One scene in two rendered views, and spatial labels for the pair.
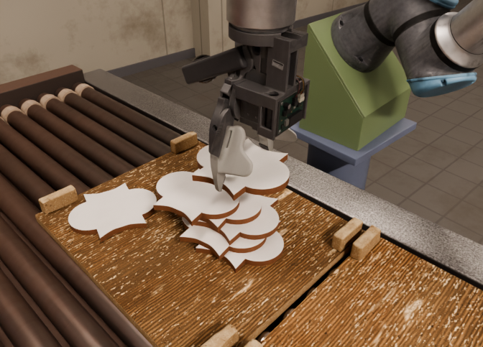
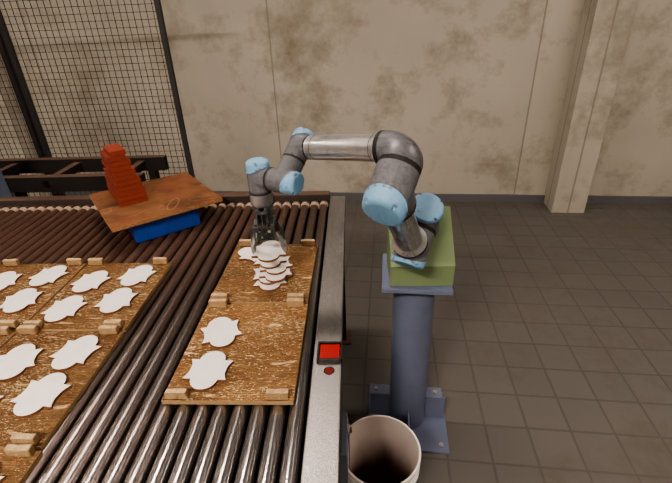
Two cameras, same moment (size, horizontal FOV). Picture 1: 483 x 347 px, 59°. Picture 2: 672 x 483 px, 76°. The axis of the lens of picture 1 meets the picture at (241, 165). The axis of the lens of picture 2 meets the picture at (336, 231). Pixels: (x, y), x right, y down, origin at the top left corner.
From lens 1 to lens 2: 127 cm
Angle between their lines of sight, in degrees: 42
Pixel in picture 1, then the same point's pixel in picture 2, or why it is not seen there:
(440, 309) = (282, 330)
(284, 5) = (257, 200)
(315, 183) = (330, 282)
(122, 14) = (480, 154)
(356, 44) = not seen: hidden behind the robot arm
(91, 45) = (447, 172)
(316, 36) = not seen: hidden behind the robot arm
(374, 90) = not seen: hidden behind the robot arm
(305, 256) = (277, 296)
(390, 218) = (330, 307)
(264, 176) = (266, 256)
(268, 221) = (276, 278)
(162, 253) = (247, 272)
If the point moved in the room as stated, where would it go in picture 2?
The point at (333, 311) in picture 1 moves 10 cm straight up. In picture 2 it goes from (257, 311) to (253, 286)
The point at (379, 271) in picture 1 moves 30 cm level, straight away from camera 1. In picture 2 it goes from (286, 312) to (370, 294)
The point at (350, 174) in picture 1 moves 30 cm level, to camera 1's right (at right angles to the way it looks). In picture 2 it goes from (403, 303) to (468, 340)
